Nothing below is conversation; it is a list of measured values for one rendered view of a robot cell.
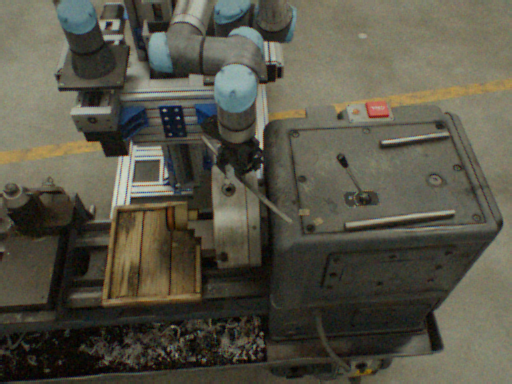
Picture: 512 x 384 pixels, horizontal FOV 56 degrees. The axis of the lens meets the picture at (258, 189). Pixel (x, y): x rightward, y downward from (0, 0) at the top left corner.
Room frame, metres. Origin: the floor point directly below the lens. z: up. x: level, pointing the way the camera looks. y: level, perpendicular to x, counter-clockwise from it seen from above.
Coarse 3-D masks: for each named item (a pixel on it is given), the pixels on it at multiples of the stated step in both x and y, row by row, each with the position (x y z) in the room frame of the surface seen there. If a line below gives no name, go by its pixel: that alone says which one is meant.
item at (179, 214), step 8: (168, 208) 0.77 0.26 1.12; (176, 208) 0.77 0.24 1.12; (184, 208) 0.77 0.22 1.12; (168, 216) 0.74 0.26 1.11; (176, 216) 0.74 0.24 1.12; (184, 216) 0.74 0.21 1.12; (192, 216) 0.75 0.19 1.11; (168, 224) 0.73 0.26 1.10; (176, 224) 0.72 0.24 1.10; (184, 224) 0.73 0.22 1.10
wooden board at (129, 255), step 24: (120, 216) 0.89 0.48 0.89; (144, 216) 0.90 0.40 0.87; (120, 240) 0.79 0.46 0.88; (144, 240) 0.79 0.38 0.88; (168, 240) 0.79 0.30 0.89; (192, 240) 0.79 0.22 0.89; (120, 264) 0.71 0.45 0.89; (144, 264) 0.71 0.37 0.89; (168, 264) 0.71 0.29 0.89; (192, 264) 0.71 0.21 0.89; (120, 288) 0.62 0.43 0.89; (144, 288) 0.62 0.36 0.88; (168, 288) 0.62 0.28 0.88; (192, 288) 0.62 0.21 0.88
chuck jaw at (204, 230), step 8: (192, 224) 0.72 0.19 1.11; (200, 224) 0.72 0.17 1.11; (208, 224) 0.72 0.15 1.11; (192, 232) 0.70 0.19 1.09; (200, 232) 0.69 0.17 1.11; (208, 232) 0.69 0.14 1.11; (200, 240) 0.68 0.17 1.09; (208, 240) 0.66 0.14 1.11; (208, 248) 0.64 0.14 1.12; (208, 256) 0.63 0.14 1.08; (224, 256) 0.62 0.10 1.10
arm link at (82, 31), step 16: (64, 0) 1.38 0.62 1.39; (80, 0) 1.38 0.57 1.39; (64, 16) 1.31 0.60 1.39; (80, 16) 1.31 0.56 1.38; (96, 16) 1.35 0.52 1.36; (64, 32) 1.31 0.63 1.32; (80, 32) 1.29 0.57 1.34; (96, 32) 1.33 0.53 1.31; (80, 48) 1.29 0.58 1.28; (96, 48) 1.31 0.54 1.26
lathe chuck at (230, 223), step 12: (216, 168) 0.84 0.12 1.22; (216, 180) 0.78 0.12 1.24; (216, 192) 0.74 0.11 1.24; (240, 192) 0.74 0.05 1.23; (216, 204) 0.71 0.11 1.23; (228, 204) 0.71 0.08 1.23; (240, 204) 0.71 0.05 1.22; (216, 216) 0.68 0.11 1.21; (228, 216) 0.68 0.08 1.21; (240, 216) 0.68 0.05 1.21; (216, 228) 0.66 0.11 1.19; (228, 228) 0.66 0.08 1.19; (240, 228) 0.66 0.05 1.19; (216, 240) 0.64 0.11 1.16; (228, 240) 0.64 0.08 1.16; (240, 240) 0.64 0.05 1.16; (216, 252) 0.62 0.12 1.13; (228, 252) 0.62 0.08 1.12; (240, 252) 0.62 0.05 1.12; (228, 264) 0.62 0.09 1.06; (240, 264) 0.62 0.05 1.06
